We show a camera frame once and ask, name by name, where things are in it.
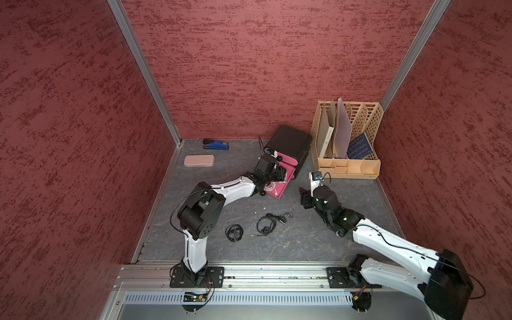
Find pink top drawer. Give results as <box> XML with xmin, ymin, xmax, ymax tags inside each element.
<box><xmin>276</xmin><ymin>152</ymin><xmax>299</xmax><ymax>167</ymax></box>

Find black pink drawer cabinet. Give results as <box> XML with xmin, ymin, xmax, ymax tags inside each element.
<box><xmin>263</xmin><ymin>125</ymin><xmax>313</xmax><ymax>179</ymax></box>

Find black braided earphones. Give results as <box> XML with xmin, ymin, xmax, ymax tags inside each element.
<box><xmin>265</xmin><ymin>212</ymin><xmax>293</xmax><ymax>224</ymax></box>

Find white earphones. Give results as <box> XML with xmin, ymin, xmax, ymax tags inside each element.
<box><xmin>265</xmin><ymin>182</ymin><xmax>278</xmax><ymax>192</ymax></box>

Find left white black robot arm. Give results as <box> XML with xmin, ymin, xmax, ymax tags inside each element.
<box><xmin>174</xmin><ymin>153</ymin><xmax>295</xmax><ymax>277</ymax></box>

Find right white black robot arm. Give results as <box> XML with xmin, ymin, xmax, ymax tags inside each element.
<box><xmin>299</xmin><ymin>185</ymin><xmax>476</xmax><ymax>319</ymax></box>

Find beige file organizer rack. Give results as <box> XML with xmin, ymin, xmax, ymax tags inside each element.
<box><xmin>311</xmin><ymin>98</ymin><xmax>383</xmax><ymax>180</ymax></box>

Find dark blue notebook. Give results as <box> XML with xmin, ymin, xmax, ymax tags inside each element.
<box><xmin>347</xmin><ymin>133</ymin><xmax>374</xmax><ymax>159</ymax></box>

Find blue black stapler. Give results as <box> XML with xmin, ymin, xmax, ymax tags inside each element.
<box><xmin>203</xmin><ymin>139</ymin><xmax>229</xmax><ymax>150</ymax></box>

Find beige cardboard folder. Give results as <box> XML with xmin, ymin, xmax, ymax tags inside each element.
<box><xmin>316</xmin><ymin>101</ymin><xmax>337</xmax><ymax>159</ymax></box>

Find translucent plastic folder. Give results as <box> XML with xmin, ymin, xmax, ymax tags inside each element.
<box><xmin>333</xmin><ymin>97</ymin><xmax>352</xmax><ymax>159</ymax></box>

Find pink pencil case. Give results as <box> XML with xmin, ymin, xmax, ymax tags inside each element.
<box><xmin>184</xmin><ymin>154</ymin><xmax>215</xmax><ymax>167</ymax></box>

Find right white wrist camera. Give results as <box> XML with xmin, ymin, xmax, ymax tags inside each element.
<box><xmin>309</xmin><ymin>171</ymin><xmax>323</xmax><ymax>197</ymax></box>

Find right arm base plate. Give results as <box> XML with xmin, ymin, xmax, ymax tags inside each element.
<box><xmin>326</xmin><ymin>267</ymin><xmax>382</xmax><ymax>289</ymax></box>

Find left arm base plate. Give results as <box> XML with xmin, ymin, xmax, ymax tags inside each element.
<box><xmin>169</xmin><ymin>263</ymin><xmax>225</xmax><ymax>289</ymax></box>

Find aluminium mounting rail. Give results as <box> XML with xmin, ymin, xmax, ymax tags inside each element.
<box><xmin>113</xmin><ymin>261</ymin><xmax>439</xmax><ymax>292</ymax></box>

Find white perforated cable tray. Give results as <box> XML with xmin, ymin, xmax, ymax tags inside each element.
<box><xmin>123</xmin><ymin>291</ymin><xmax>353</xmax><ymax>307</ymax></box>

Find left aluminium corner post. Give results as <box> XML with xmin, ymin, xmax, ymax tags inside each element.
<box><xmin>107</xmin><ymin>0</ymin><xmax>183</xmax><ymax>147</ymax></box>

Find aluminium corner post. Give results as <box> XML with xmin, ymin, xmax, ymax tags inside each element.
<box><xmin>107</xmin><ymin>0</ymin><xmax>183</xmax><ymax>147</ymax></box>
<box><xmin>380</xmin><ymin>0</ymin><xmax>451</xmax><ymax>111</ymax></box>

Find right aluminium corner post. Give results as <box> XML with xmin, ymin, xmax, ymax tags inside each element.
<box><xmin>380</xmin><ymin>0</ymin><xmax>451</xmax><ymax>111</ymax></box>

